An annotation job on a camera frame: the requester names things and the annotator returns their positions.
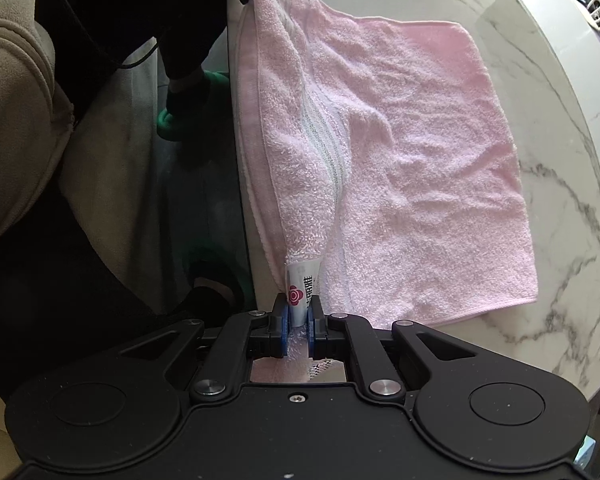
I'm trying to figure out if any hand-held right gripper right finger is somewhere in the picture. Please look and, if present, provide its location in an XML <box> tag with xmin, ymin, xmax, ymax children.
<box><xmin>307</xmin><ymin>296</ymin><xmax>483</xmax><ymax>400</ymax></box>

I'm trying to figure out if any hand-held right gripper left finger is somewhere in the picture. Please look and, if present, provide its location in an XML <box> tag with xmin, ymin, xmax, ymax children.
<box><xmin>115</xmin><ymin>294</ymin><xmax>288</xmax><ymax>401</ymax></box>

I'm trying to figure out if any pink towel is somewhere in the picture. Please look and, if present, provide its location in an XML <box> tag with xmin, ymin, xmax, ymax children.
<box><xmin>220</xmin><ymin>0</ymin><xmax>540</xmax><ymax>376</ymax></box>

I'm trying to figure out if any green slipper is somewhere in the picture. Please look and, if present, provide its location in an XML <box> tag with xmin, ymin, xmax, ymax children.
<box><xmin>156</xmin><ymin>69</ymin><xmax>231</xmax><ymax>143</ymax></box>
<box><xmin>182</xmin><ymin>245</ymin><xmax>248</xmax><ymax>311</ymax></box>

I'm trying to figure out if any beige fleece jacket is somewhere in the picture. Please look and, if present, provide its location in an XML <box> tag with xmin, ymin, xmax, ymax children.
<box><xmin>0</xmin><ymin>0</ymin><xmax>76</xmax><ymax>256</ymax></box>

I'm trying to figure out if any black cable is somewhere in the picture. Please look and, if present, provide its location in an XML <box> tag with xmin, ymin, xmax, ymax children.
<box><xmin>32</xmin><ymin>0</ymin><xmax>158</xmax><ymax>70</ymax></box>

